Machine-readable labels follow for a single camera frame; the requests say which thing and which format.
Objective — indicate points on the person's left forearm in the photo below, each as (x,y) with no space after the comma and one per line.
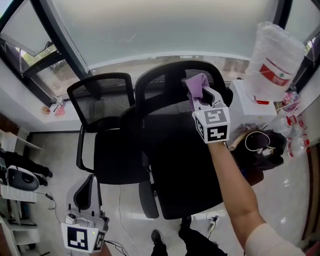
(106,251)

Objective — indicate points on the low-back black mesh chair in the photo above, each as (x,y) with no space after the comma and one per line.
(100,105)

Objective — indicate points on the pink flat object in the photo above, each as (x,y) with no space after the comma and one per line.
(60,111)

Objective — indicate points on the person's beige shirt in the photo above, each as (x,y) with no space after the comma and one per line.
(272,242)

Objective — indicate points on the black bag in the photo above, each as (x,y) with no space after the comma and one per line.
(260,150)

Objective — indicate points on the black mesh office chair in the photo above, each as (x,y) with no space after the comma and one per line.
(162,100)

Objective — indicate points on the small red object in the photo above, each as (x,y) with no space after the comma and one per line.
(46,110)

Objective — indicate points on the person's black trousers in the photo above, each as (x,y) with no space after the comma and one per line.
(200,242)

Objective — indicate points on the pink clear plastic bag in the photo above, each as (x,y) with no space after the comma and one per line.
(290,101)

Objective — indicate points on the clear plastic cup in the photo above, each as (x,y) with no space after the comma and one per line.
(60,102)

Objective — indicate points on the purple cloth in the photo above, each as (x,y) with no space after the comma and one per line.
(196,85)

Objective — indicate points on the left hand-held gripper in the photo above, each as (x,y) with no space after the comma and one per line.
(77,236)

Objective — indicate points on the grey and white device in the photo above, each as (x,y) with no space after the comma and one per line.
(22,178)

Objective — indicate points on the brown wooden panel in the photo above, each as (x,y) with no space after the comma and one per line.
(311,195)

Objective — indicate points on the person's right forearm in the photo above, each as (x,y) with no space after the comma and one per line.
(232,187)

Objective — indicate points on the black office chair seat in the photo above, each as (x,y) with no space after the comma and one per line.
(185,180)

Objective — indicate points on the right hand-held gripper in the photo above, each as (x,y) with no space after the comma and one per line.
(216,116)

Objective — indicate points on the white water dispenser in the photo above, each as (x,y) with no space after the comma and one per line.
(250,110)

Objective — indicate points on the black chair armrest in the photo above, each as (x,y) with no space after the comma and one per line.
(148,200)

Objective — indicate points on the black framed window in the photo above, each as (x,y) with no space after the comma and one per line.
(150,30)

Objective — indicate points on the white shelf unit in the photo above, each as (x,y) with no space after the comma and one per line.
(17,197)

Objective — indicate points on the black bundle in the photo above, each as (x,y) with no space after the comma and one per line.
(27,162)

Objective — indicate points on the person's black shoe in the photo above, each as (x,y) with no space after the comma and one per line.
(156,236)
(186,221)

